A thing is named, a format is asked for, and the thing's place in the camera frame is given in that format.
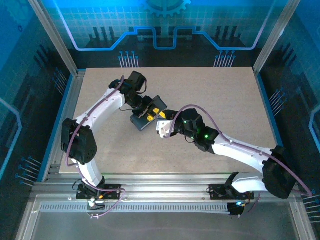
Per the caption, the slotted grey cable duct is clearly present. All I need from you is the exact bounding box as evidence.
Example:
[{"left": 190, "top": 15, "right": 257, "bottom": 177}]
[{"left": 39, "top": 202, "right": 230, "bottom": 214}]

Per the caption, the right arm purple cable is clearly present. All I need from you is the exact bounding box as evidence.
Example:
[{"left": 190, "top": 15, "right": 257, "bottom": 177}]
[{"left": 166, "top": 104, "right": 313, "bottom": 213}]

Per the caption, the aluminium table side rail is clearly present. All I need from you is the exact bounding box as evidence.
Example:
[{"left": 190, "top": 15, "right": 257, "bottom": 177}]
[{"left": 41, "top": 71, "right": 87, "bottom": 182}]

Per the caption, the black controller box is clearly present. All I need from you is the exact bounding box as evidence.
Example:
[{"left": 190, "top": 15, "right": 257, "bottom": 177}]
[{"left": 227, "top": 202, "right": 245, "bottom": 217}]

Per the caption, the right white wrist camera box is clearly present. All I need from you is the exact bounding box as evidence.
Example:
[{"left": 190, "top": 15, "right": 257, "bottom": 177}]
[{"left": 156, "top": 119, "right": 176, "bottom": 139}]

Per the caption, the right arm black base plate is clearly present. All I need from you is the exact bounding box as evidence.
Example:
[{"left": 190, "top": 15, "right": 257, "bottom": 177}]
[{"left": 208, "top": 183, "right": 255, "bottom": 200}]

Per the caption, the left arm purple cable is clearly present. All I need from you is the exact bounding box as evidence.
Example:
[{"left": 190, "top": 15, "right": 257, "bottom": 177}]
[{"left": 65, "top": 75, "right": 126, "bottom": 219}]

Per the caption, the starry night tin box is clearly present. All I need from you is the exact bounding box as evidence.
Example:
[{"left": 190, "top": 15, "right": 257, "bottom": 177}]
[{"left": 130, "top": 96, "right": 168, "bottom": 131}]

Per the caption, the aluminium frame rail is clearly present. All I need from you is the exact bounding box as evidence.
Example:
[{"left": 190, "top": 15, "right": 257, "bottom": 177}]
[{"left": 31, "top": 172, "right": 301, "bottom": 201}]

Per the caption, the aluminium frame post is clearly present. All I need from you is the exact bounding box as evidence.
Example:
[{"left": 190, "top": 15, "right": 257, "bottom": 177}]
[
  {"left": 252, "top": 0, "right": 302, "bottom": 75},
  {"left": 27, "top": 0, "right": 81, "bottom": 77}
]

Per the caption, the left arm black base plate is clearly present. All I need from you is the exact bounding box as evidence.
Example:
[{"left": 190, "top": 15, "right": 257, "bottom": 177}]
[{"left": 76, "top": 184, "right": 122, "bottom": 200}]

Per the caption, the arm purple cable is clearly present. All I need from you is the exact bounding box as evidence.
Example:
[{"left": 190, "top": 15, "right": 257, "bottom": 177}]
[
  {"left": 65, "top": 75, "right": 126, "bottom": 219},
  {"left": 166, "top": 104, "right": 313, "bottom": 213}
]

